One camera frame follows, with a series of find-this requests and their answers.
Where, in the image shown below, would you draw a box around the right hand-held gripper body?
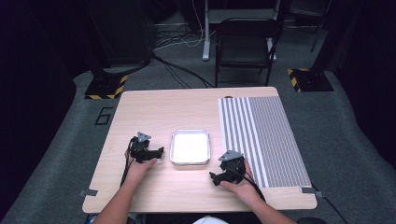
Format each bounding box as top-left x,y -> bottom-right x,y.
219,150 -> 247,184

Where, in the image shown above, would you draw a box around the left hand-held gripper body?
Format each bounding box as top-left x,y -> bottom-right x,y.
129,131 -> 154,163

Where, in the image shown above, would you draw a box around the white square tray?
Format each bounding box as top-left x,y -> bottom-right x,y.
169,129 -> 212,166

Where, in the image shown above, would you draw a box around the person's left hand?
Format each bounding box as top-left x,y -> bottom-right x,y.
124,152 -> 158,186

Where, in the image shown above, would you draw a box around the person's right hand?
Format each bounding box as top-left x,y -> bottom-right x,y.
219,161 -> 262,204

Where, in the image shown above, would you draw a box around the person's white clothing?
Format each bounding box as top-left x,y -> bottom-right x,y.
191,216 -> 230,224

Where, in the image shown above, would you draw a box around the grey white striped mat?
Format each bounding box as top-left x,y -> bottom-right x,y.
218,95 -> 313,189

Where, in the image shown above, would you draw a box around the grey tape piece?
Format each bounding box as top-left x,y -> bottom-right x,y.
78,189 -> 99,198
300,186 -> 325,199

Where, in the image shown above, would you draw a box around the black stand base striped edge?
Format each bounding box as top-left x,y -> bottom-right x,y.
287,67 -> 334,93
84,74 -> 129,101

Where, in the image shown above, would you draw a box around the person's dark shoe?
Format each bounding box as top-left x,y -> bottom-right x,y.
296,217 -> 327,224

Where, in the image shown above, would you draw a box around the large black cabinet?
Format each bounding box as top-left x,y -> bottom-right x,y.
83,0 -> 157,68

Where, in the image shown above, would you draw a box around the black folding chair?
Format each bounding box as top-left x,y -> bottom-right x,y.
214,17 -> 281,88

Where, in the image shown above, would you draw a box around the black slanted pole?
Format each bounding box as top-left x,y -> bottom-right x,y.
309,0 -> 332,53

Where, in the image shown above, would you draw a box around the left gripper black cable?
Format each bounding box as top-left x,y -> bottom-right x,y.
120,138 -> 137,188

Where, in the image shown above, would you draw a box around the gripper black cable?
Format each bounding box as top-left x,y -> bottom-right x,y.
226,167 -> 266,203
120,138 -> 137,188

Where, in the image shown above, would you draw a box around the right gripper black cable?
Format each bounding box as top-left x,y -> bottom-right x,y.
226,167 -> 266,203

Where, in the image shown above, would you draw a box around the black floor cables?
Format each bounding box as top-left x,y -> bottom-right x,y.
151,52 -> 216,90

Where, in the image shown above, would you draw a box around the black cable from table corner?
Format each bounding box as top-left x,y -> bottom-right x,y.
311,183 -> 350,224

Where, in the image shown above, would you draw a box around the white floor cables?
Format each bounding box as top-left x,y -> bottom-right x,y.
153,0 -> 217,51

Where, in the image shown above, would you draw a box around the white desk frame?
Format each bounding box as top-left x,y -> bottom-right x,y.
202,0 -> 282,62

